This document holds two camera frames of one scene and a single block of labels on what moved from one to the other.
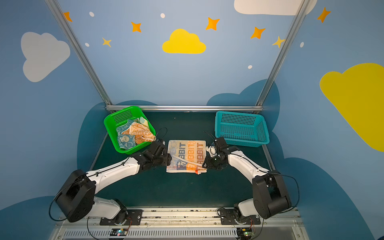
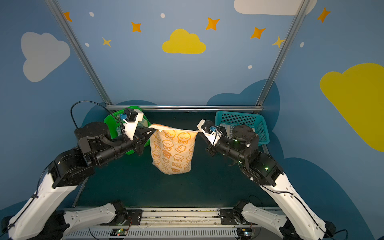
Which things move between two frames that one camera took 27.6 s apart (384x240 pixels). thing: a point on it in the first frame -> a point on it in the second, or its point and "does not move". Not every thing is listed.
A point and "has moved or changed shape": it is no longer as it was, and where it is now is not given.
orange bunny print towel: x=139 y=127 has moved or changed shape
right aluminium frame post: x=297 y=18 does not move
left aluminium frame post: x=70 y=35 does not move
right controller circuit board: x=244 y=232 does not move
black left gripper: x=162 y=156 -> x=137 y=143
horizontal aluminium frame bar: x=188 y=108 does not move
